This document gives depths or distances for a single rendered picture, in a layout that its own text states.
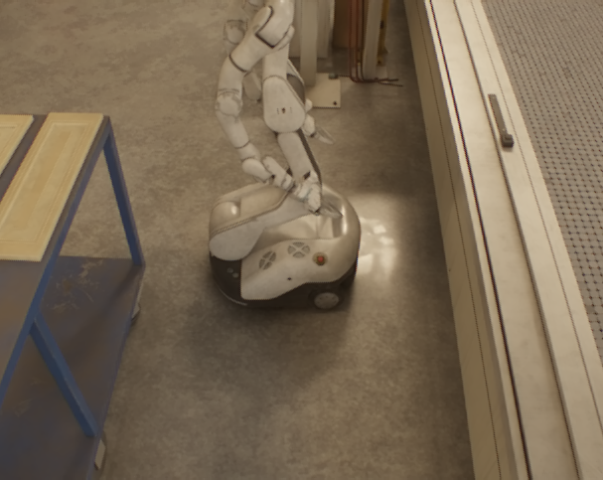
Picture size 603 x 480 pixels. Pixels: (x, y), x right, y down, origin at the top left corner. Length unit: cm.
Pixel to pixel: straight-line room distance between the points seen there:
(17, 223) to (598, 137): 210
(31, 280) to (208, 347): 119
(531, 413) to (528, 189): 86
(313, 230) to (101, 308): 96
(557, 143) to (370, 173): 133
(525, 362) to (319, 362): 113
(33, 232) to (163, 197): 165
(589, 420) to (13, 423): 186
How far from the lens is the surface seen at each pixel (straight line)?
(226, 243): 270
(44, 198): 196
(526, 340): 187
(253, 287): 268
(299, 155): 244
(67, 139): 216
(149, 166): 365
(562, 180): 238
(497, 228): 214
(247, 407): 261
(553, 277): 202
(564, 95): 285
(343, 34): 462
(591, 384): 183
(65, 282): 275
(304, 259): 258
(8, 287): 177
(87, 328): 257
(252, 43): 193
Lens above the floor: 230
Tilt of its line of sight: 48 degrees down
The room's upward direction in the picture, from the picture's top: 1 degrees clockwise
